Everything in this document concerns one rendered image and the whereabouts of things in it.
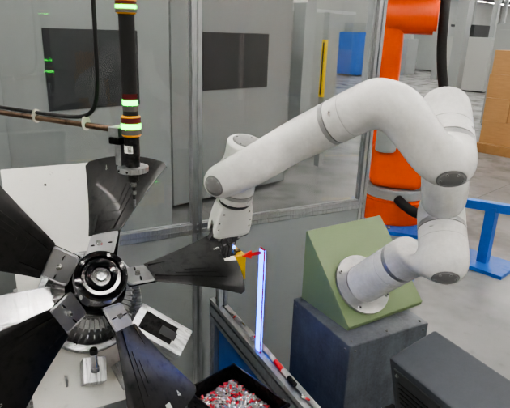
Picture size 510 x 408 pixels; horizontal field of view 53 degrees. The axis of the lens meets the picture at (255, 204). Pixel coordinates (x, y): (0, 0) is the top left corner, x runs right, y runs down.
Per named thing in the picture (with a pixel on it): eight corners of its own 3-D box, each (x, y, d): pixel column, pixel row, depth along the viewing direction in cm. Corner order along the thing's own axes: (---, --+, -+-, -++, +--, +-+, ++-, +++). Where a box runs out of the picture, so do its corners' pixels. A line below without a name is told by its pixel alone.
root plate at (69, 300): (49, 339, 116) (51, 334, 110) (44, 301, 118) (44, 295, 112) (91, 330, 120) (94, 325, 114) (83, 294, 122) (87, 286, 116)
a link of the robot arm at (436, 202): (418, 265, 134) (416, 213, 143) (468, 265, 131) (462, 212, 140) (414, 137, 95) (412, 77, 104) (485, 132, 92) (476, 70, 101)
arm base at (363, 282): (367, 248, 167) (403, 224, 153) (397, 302, 162) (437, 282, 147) (325, 266, 157) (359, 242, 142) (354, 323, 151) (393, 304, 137)
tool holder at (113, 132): (104, 171, 116) (100, 128, 113) (125, 164, 122) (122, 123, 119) (134, 176, 112) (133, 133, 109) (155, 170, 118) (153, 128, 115)
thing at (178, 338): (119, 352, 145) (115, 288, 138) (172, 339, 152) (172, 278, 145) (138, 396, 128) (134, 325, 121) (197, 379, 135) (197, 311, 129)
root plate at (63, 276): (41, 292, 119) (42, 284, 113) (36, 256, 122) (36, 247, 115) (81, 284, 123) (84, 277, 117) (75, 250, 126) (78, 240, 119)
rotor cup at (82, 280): (69, 324, 121) (74, 312, 110) (59, 265, 125) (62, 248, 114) (130, 311, 127) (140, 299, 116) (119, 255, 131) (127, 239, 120)
